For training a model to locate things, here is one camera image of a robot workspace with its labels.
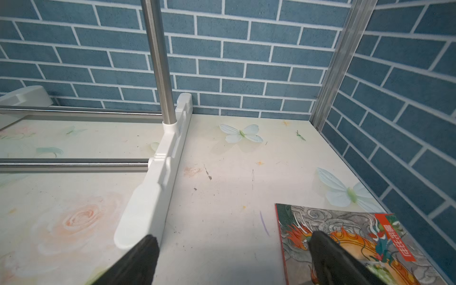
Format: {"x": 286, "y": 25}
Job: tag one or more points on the right aluminium corner post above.
{"x": 358, "y": 18}

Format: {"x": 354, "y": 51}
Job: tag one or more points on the colourful picture book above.
{"x": 377, "y": 240}

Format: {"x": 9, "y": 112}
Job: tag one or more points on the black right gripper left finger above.
{"x": 136, "y": 267}

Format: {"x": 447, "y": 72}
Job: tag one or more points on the white steel clothes rack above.
{"x": 147, "y": 208}

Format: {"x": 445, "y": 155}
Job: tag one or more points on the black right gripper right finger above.
{"x": 335, "y": 266}

